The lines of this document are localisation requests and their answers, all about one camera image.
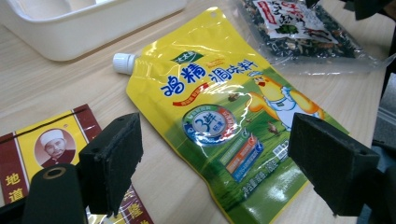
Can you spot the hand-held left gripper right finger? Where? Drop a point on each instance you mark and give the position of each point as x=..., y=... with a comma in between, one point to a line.
x=333, y=161

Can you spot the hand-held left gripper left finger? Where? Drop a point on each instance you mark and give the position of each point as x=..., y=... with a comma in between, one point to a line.
x=109, y=165

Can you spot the clear bag of dried vegetables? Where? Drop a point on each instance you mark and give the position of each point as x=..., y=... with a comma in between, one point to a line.
x=311, y=43

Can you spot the red and yellow seasoning packet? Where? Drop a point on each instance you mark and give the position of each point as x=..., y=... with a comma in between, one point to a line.
x=28, y=143

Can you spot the white plastic bin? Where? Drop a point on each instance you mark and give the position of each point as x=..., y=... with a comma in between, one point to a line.
x=62, y=37

